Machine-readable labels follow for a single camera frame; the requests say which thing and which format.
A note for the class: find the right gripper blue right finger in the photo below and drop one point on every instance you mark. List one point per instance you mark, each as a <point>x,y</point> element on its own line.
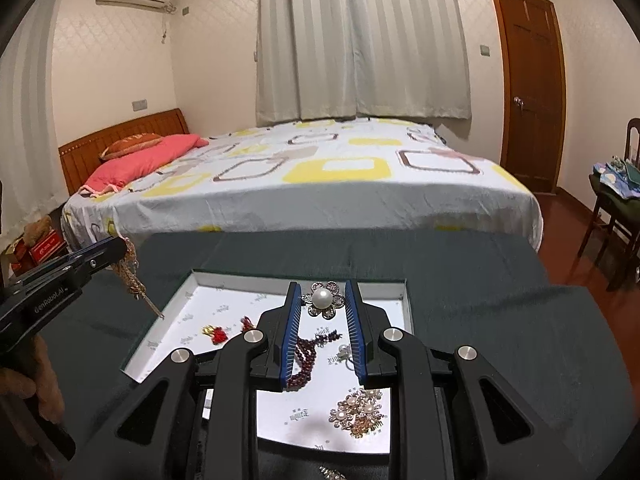
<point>374,367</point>

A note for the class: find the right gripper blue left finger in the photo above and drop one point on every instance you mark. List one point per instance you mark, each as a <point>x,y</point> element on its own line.
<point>273,365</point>

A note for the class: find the red knot white bead charm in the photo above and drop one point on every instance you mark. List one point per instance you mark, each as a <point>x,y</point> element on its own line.
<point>247,324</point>

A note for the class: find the red gold tassel charm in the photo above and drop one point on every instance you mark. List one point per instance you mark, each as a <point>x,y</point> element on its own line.
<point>216,334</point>

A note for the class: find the pearl flower brooch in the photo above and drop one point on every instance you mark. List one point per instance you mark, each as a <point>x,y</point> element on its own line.
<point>323,299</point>

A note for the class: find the person's hand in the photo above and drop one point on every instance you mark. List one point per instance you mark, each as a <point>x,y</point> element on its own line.
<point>32,404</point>

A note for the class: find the small pearl earring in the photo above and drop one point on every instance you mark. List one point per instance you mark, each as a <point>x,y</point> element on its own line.
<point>344,356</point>

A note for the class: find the rose gold pearl brooch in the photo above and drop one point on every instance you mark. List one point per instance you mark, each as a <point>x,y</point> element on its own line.
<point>359,414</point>

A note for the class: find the red box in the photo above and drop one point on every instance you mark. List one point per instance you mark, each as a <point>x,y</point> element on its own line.
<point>46,249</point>

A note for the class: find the brown teddy bear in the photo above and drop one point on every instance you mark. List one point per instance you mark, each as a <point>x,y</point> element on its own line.
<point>35,231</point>

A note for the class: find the dark green table cloth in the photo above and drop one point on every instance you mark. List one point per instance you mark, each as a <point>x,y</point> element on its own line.
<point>491,291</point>

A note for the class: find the wooden headboard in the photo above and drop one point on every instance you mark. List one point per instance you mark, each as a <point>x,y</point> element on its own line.
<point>81,157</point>

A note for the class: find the pink pillow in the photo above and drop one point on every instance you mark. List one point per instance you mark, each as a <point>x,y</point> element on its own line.
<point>117,173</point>

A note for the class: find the bed with patterned sheet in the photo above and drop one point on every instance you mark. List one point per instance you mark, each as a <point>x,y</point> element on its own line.
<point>367,173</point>

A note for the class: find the orange brown pillow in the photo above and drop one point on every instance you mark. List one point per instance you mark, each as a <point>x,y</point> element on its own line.
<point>129,145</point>

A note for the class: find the wooden chair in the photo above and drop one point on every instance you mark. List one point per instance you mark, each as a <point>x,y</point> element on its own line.
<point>629,162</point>

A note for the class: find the pile of clothes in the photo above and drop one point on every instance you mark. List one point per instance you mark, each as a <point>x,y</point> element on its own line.
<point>616,194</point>

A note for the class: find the grey white curtain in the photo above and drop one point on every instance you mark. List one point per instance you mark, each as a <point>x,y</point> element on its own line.
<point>349,58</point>

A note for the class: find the brown wooden door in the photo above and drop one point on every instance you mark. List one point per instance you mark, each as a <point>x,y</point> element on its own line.
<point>534,81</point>

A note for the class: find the wall socket above headboard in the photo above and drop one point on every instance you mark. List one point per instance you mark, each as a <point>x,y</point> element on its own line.
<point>139,105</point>

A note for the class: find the light switch by door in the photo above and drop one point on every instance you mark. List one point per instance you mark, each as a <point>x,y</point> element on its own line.
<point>484,50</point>

